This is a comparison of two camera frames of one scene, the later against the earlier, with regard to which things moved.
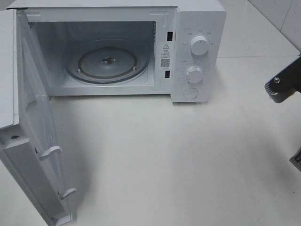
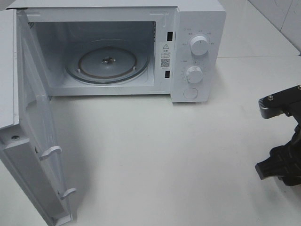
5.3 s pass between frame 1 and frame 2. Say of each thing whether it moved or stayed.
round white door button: stayed
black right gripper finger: moved
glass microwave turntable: stayed
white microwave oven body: stayed
